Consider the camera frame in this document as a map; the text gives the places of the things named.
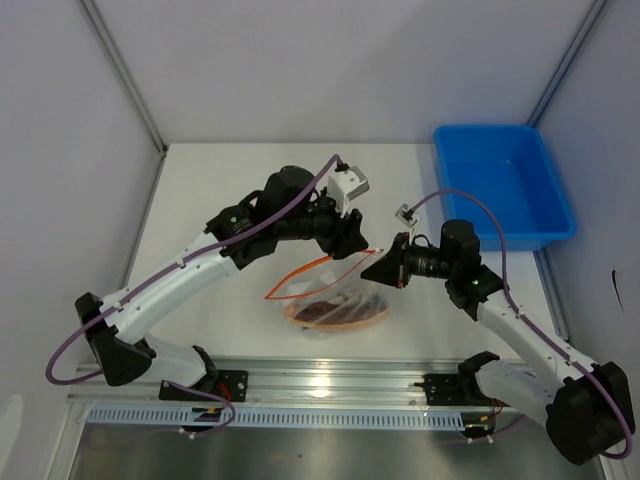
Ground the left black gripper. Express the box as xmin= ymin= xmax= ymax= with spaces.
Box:
xmin=277 ymin=187 xmax=369 ymax=260

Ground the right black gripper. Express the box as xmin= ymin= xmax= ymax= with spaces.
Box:
xmin=361 ymin=232 xmax=456 ymax=290

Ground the clear zip top bag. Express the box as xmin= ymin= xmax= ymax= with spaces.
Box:
xmin=264 ymin=248 xmax=390 ymax=340

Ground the toy meat slice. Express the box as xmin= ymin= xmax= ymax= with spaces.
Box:
xmin=284 ymin=301 xmax=389 ymax=333

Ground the toy green onion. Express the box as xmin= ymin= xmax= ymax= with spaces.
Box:
xmin=331 ymin=292 xmax=388 ymax=311

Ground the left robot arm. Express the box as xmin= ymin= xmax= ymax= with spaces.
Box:
xmin=75 ymin=163 xmax=369 ymax=400

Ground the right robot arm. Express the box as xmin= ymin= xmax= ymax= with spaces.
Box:
xmin=361 ymin=220 xmax=635 ymax=465

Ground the blue plastic bin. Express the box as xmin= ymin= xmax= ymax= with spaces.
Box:
xmin=433 ymin=125 xmax=576 ymax=252

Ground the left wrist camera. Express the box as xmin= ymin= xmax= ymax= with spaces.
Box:
xmin=327 ymin=163 xmax=370 ymax=216

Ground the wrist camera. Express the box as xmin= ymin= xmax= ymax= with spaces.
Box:
xmin=394 ymin=203 xmax=421 ymax=242
xmin=327 ymin=163 xmax=370 ymax=216

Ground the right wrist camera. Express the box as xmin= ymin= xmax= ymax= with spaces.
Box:
xmin=394 ymin=203 xmax=421 ymax=242

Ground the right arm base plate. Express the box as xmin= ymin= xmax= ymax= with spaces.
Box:
xmin=413 ymin=373 xmax=494 ymax=407

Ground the aluminium rail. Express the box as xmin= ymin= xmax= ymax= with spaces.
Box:
xmin=64 ymin=356 xmax=613 ymax=413

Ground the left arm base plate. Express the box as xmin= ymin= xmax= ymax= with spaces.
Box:
xmin=158 ymin=370 xmax=249 ymax=403

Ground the right frame post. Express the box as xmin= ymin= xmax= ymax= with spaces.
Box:
xmin=526 ymin=0 xmax=614 ymax=128

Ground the frame post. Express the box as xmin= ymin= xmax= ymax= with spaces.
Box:
xmin=76 ymin=0 xmax=168 ymax=155
xmin=526 ymin=0 xmax=614 ymax=128

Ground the slotted cable duct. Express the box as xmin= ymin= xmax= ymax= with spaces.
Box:
xmin=87 ymin=404 xmax=465 ymax=432

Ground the left frame post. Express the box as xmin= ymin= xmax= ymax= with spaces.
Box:
xmin=76 ymin=0 xmax=168 ymax=155

